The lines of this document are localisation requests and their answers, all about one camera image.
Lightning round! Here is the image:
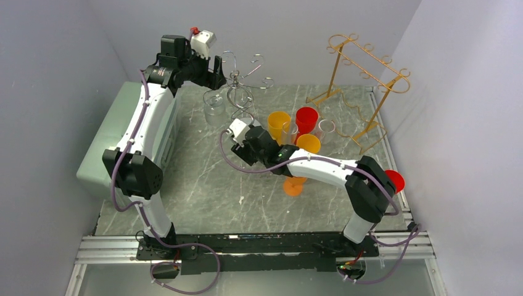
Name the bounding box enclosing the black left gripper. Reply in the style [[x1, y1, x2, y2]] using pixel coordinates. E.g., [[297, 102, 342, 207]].
[[179, 46, 227, 91]]

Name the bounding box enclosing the clear ribbed wine glass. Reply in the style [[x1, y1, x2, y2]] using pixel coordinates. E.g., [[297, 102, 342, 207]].
[[203, 91, 226, 126]]

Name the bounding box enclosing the orange plastic goblet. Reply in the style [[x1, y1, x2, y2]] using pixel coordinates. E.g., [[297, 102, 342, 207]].
[[267, 111, 291, 144], [296, 134, 321, 154], [283, 177, 307, 197]]

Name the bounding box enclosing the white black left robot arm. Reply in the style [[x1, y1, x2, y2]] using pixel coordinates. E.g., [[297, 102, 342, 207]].
[[102, 30, 226, 259]]

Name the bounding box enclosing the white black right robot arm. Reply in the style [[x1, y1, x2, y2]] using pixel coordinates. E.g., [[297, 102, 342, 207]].
[[222, 120, 402, 256]]

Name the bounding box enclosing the chrome wine glass rack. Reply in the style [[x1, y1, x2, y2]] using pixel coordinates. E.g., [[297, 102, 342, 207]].
[[218, 51, 274, 125]]

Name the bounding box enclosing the clear wine glass centre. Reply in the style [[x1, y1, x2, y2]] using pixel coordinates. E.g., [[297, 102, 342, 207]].
[[281, 121, 299, 145]]

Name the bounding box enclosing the clear wine glass right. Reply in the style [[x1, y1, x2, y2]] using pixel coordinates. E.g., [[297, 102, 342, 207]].
[[314, 119, 336, 145]]

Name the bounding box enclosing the gold wine glass rack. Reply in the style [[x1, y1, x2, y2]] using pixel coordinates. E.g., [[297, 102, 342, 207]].
[[305, 33, 411, 155]]

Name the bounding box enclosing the orange plastic goblet back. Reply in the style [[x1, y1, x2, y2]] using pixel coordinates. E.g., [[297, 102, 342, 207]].
[[267, 111, 291, 144]]

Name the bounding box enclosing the red plastic goblet back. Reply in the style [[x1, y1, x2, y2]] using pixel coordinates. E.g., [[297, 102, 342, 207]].
[[295, 107, 319, 138]]

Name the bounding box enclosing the red plastic goblet lying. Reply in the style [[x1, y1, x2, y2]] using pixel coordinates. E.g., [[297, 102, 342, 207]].
[[385, 170, 405, 194]]

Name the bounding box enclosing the green plastic storage box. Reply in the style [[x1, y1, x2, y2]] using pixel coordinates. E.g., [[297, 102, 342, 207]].
[[76, 81, 181, 201]]

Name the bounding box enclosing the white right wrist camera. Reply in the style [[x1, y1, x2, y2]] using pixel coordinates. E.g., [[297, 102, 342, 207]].
[[227, 118, 250, 147]]

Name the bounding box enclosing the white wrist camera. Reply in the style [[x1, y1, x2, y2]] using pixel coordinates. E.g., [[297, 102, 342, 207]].
[[227, 118, 250, 147], [190, 27, 216, 59]]

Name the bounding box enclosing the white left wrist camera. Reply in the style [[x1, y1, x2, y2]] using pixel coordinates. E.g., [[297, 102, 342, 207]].
[[190, 27, 216, 59]]

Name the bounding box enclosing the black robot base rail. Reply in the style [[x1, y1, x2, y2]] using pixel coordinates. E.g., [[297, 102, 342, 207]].
[[136, 231, 379, 275]]

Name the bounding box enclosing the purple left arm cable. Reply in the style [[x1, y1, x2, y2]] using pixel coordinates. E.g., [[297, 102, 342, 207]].
[[111, 69, 222, 295]]

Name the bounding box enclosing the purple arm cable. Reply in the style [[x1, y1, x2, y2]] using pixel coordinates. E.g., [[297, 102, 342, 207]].
[[111, 69, 222, 295], [220, 129, 424, 286]]

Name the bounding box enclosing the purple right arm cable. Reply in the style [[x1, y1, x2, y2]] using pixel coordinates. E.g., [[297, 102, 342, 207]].
[[220, 129, 424, 286]]

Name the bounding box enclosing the aluminium frame rail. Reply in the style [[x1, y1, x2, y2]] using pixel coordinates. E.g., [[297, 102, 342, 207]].
[[66, 231, 447, 295]]

